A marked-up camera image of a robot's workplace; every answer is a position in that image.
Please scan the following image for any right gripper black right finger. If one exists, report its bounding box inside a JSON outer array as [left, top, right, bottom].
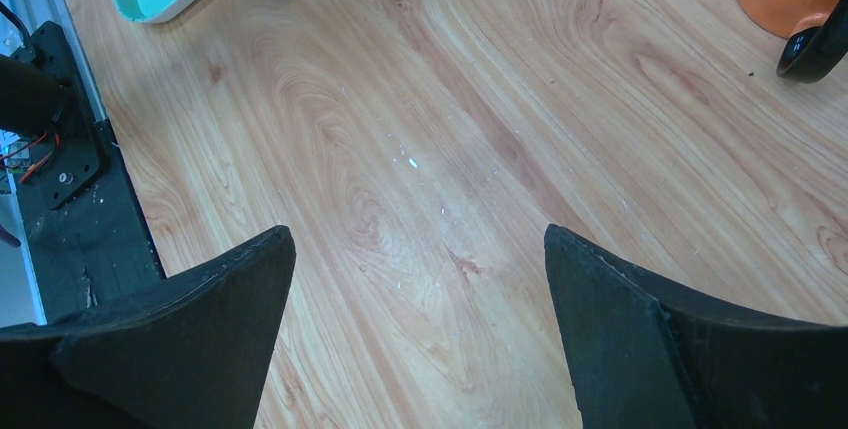
[[544, 224, 847, 428]]

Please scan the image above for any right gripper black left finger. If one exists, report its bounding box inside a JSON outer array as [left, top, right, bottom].
[[1, 225, 296, 428]]

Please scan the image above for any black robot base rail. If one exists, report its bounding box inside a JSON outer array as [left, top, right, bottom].
[[14, 22, 165, 322]]

